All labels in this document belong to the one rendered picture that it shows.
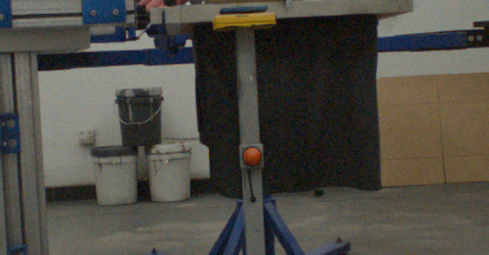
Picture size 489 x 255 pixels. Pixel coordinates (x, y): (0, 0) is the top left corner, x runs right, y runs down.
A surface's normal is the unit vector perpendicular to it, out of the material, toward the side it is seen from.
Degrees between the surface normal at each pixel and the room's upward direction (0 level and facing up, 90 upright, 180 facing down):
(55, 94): 90
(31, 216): 90
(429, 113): 78
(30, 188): 90
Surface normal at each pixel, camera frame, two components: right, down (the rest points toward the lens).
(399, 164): 0.03, -0.21
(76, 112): 0.04, 0.05
